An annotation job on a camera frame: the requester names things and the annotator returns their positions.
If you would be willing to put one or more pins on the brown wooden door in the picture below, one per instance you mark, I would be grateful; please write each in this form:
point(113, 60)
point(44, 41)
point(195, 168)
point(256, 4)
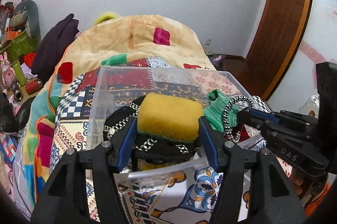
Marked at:
point(275, 44)

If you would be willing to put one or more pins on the green cardboard box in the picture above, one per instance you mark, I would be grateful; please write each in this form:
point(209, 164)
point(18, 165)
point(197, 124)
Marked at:
point(20, 45)

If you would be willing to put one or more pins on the colourful patchwork blanket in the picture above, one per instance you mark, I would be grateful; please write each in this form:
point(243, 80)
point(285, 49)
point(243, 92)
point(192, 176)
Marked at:
point(135, 37)

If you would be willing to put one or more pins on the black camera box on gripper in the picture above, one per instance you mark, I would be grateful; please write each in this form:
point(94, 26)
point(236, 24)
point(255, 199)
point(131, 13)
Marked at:
point(326, 85)

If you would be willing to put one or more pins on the yellow sponge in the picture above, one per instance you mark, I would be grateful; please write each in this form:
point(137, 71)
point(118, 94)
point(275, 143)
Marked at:
point(170, 117)

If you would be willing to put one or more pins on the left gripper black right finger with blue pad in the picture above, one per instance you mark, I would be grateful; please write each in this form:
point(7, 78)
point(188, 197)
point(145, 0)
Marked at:
point(272, 198)

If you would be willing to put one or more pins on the black patterned fabric bag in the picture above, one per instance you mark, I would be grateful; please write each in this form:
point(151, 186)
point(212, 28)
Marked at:
point(153, 149)

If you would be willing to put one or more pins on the green bottle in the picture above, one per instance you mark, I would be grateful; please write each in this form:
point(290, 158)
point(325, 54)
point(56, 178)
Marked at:
point(19, 73)

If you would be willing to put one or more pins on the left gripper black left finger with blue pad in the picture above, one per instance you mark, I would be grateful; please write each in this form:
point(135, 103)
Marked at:
point(64, 196)

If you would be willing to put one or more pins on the green knitted cloth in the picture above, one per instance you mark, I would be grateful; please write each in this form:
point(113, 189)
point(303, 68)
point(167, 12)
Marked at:
point(214, 111)

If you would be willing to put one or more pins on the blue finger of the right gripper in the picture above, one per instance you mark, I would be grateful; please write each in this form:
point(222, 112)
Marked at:
point(283, 118)

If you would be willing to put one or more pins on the black plastic bag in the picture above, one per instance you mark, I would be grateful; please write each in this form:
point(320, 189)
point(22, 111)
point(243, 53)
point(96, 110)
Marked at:
point(11, 122)

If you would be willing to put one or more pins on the red thermos bottle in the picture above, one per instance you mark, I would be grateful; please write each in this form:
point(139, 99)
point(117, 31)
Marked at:
point(33, 86)

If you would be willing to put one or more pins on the pink bunny doll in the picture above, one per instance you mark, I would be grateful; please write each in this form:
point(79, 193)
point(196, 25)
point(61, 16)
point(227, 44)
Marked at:
point(7, 71)

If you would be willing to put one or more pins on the grey green plush toy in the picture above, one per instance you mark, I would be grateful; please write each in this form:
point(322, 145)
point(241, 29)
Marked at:
point(25, 16)

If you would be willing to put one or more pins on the yellow green plush item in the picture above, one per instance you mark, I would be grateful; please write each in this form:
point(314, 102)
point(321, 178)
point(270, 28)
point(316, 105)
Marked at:
point(105, 17)

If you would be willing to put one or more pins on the clear plastic storage box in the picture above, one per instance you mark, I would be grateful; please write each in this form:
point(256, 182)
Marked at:
point(118, 86)

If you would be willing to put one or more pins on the person's right hand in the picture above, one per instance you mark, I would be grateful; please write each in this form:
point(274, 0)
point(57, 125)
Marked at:
point(300, 181)

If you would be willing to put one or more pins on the wall power socket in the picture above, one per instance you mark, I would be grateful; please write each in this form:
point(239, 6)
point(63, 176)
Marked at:
point(208, 41)

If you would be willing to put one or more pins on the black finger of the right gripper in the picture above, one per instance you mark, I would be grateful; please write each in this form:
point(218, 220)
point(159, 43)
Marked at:
point(256, 118)

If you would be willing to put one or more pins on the patterned bed sheet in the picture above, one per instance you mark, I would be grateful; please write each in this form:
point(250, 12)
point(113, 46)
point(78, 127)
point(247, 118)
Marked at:
point(174, 192)

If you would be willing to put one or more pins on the dark purple garment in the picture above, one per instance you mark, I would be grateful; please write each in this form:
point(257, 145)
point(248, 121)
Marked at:
point(52, 47)

